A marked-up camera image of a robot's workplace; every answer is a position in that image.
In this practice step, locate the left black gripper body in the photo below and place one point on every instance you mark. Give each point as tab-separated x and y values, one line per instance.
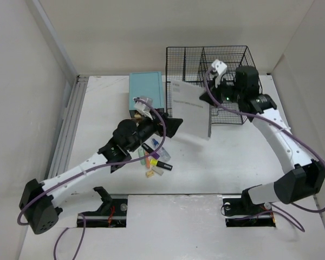
147	127

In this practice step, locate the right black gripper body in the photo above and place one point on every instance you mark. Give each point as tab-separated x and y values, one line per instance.
226	92

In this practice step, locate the white paper booklet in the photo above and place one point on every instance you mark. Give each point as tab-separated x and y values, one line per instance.
186	105

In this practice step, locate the clear spray bottle blue cap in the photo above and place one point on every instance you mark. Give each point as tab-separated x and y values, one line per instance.
164	155

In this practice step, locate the teal mini drawer cabinet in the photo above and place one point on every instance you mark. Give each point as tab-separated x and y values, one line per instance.
147	84

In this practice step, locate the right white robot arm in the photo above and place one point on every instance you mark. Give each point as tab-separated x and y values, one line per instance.
303	168

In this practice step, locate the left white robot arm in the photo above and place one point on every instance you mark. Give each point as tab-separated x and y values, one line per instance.
44	203

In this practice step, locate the purple black highlighter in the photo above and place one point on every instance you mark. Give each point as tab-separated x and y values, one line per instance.
150	151

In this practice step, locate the green highlighter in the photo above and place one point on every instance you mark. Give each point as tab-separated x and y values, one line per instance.
141	154

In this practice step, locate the orange highlighter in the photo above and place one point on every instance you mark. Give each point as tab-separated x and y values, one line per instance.
147	160

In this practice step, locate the yellow black highlighter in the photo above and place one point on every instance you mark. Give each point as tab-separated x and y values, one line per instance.
161	164

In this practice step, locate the small wooden eraser block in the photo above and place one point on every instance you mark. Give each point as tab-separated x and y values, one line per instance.
149	173

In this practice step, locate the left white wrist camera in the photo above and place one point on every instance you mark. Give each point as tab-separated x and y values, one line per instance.
143	106

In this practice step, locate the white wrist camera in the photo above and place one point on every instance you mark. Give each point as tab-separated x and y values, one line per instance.
219	68
143	106

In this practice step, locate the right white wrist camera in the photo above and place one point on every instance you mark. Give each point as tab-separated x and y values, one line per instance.
219	68

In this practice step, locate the black wire mesh organizer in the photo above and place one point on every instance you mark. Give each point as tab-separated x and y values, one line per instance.
189	64

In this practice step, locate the aluminium rail frame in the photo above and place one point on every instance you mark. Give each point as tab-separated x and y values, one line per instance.
60	155

